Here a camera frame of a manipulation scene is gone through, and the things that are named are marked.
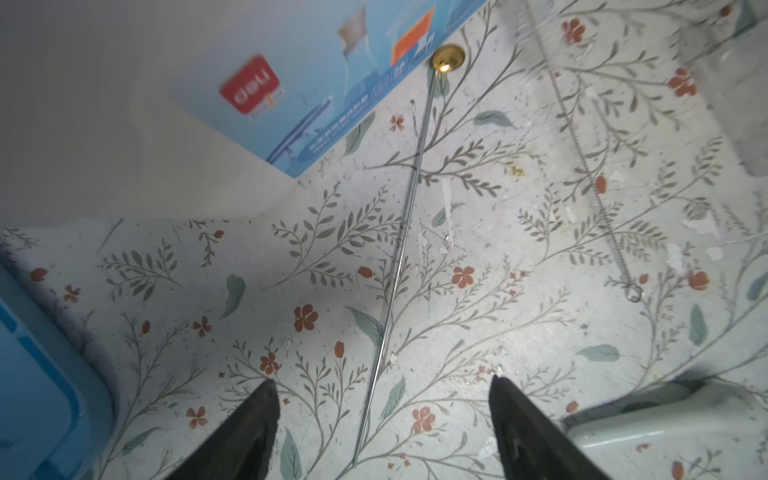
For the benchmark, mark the wire test tube brush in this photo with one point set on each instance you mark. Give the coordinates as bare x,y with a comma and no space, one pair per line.
633,292

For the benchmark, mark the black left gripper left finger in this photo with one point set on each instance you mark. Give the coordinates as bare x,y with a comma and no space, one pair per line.
241,447

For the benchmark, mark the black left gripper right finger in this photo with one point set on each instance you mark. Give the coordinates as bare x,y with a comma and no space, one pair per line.
530,446

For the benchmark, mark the white plastic storage bin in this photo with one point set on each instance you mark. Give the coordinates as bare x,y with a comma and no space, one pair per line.
182,109

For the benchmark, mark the blue plastic bin lid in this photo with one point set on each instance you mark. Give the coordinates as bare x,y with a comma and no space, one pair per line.
56,411

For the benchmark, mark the clear plastic test tube rack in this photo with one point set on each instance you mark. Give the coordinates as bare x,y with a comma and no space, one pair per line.
727,51

